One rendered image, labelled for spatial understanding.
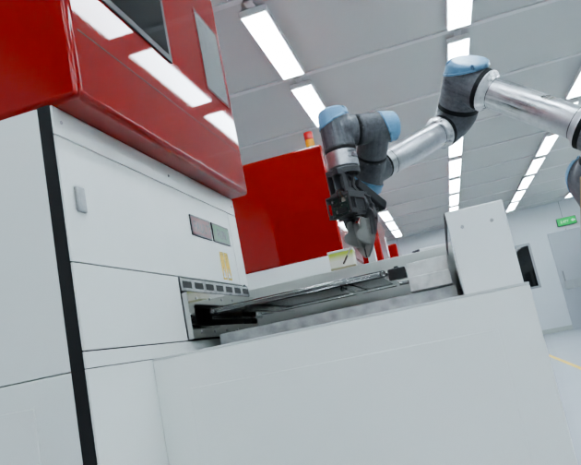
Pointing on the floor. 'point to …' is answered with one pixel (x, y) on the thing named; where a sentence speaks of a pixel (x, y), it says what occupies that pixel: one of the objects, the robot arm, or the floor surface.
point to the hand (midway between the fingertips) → (368, 252)
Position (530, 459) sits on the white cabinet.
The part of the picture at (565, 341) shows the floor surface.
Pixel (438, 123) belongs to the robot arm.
